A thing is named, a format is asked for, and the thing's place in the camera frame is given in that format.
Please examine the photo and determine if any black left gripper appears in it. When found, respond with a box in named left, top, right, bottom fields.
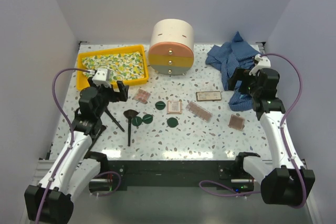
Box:
left=88, top=77, right=128, bottom=117

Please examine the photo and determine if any long brown labelled palette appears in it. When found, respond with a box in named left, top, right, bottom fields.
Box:
left=196, top=91, right=222, bottom=101

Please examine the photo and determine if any long clear brown eyeshadow palette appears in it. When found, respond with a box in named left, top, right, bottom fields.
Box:
left=186, top=101, right=212, bottom=122

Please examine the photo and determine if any square peach compact labelled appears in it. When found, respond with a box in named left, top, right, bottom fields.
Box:
left=167, top=101, right=182, bottom=114

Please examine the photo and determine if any round cream drawer organizer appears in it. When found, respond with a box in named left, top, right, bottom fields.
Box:
left=148, top=19, right=194, bottom=76

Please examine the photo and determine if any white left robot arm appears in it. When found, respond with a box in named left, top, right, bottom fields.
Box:
left=24, top=78, right=129, bottom=223

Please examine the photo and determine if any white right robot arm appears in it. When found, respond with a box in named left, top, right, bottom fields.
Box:
left=228, top=68, right=315, bottom=208

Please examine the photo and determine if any black thin makeup brush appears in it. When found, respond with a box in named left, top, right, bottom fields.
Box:
left=105, top=109, right=125, bottom=132

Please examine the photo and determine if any black fan makeup brush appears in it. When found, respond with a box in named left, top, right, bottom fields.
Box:
left=123, top=109, right=139, bottom=147

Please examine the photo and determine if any nine-pan orange eyeshadow palette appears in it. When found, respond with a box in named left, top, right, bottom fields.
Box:
left=133, top=88, right=151, bottom=104

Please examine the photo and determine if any blue checkered cloth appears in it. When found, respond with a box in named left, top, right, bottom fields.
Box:
left=205, top=32, right=259, bottom=112

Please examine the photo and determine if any lemon print cloth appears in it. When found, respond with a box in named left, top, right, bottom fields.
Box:
left=81, top=51, right=145, bottom=82

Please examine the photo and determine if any green powder puff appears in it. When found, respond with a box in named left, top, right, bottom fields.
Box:
left=167, top=117, right=179, bottom=128
left=142, top=114, right=153, bottom=124
left=131, top=116, right=143, bottom=126
left=155, top=101, right=166, bottom=110

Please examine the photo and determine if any yellow plastic tray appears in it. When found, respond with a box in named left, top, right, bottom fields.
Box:
left=76, top=44, right=150, bottom=91

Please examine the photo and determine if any small brown square palette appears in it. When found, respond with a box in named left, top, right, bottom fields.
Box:
left=228, top=114, right=245, bottom=131

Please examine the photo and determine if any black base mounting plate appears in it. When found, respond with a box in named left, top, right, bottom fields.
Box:
left=88, top=159, right=255, bottom=192

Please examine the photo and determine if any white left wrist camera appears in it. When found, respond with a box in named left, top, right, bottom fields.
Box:
left=92, top=68, right=111, bottom=88

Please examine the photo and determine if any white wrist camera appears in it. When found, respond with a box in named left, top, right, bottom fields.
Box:
left=92, top=68, right=111, bottom=88
left=249, top=54, right=271, bottom=76

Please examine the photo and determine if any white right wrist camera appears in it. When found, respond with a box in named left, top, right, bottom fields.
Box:
left=249, top=54, right=271, bottom=76

